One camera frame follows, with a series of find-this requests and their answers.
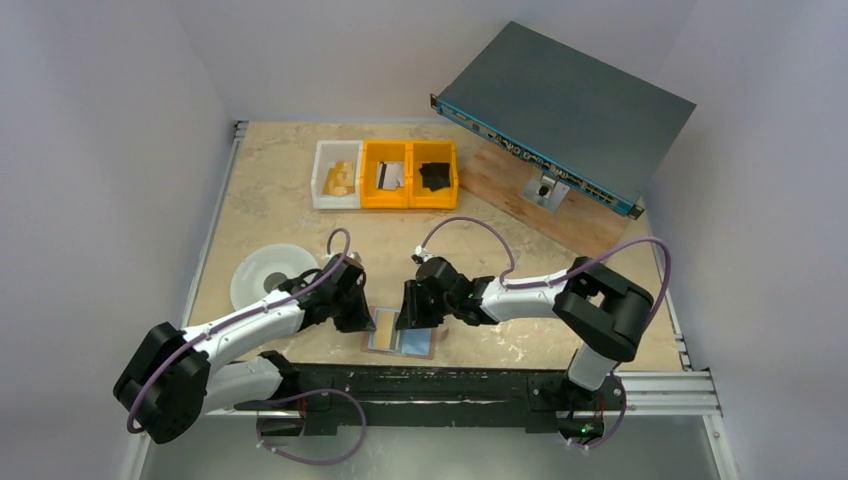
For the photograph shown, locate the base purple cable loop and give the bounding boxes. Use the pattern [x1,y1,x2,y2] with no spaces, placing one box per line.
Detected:
[256,389,368,468]

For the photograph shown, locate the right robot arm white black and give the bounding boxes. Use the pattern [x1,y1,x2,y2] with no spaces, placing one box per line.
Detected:
[395,257,654,407]

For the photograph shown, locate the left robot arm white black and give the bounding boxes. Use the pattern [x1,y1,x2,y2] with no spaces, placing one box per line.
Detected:
[113,254,375,444]

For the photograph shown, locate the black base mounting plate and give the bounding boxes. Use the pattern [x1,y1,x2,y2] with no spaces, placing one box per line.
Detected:
[235,355,627,441]

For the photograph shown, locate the metal mounting bracket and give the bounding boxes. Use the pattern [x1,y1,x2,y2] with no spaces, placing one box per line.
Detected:
[522,173,570,212]

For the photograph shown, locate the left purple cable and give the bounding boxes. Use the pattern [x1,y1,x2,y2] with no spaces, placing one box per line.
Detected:
[125,228,352,435]

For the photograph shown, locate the white tape roll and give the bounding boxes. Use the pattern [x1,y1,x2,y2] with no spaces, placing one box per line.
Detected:
[230,243,319,311]

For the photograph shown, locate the black card in yellow bin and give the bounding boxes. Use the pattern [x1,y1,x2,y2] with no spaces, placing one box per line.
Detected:
[419,162,451,192]

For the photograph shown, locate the gold cards in white bin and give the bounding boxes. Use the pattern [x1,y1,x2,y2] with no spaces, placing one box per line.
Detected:
[323,161,357,197]

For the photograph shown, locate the gold card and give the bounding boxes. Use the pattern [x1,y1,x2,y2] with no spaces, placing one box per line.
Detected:
[370,309,397,351]

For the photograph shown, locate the right yellow plastic bin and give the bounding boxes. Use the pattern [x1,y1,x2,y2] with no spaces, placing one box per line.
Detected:
[407,140,459,210]

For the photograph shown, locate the brown leather card holder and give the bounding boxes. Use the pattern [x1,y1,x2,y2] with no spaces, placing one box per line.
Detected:
[361,307,449,360]

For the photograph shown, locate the yellow plastic bin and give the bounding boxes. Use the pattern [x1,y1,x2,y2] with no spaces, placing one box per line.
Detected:
[407,140,459,210]
[360,140,411,209]

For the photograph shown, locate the middle yellow plastic bin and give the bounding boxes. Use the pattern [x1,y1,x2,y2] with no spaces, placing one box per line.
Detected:
[360,140,411,209]

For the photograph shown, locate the silver card in yellow bin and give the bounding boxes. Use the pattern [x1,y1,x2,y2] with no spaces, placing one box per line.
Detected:
[375,161,405,191]

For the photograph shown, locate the white plastic bin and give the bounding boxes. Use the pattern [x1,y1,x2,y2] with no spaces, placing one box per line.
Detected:
[311,140,364,210]

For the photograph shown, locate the plywood board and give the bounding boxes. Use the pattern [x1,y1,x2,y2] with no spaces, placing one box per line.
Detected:
[457,142,634,256]

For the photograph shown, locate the blue grey network switch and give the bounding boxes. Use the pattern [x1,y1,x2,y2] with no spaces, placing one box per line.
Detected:
[430,21,696,219]

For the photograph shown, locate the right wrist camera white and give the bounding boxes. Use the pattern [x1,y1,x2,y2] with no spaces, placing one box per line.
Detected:
[411,245,433,265]

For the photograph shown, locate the aluminium frame rail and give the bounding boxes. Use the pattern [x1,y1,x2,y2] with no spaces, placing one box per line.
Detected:
[619,371,721,416]

